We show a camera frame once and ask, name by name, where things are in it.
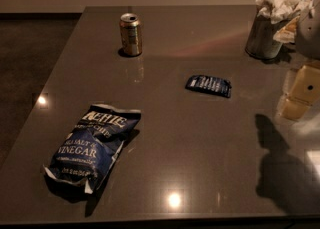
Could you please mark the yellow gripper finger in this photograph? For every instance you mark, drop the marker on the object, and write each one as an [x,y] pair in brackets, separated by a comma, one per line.
[302,91]

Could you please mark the blue rxbar blueberry wrapper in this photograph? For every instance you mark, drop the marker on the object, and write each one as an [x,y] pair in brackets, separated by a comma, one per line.
[209,85]

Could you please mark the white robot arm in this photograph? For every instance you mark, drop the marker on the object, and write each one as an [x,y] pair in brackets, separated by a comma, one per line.
[308,34]

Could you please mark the orange soda can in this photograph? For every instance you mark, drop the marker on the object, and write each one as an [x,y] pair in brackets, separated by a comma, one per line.
[131,34]

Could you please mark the grey metal cup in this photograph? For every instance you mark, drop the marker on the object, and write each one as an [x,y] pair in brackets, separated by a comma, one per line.
[260,43]

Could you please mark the blue kettle chips bag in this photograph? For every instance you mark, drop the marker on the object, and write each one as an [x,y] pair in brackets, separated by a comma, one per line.
[89,152]

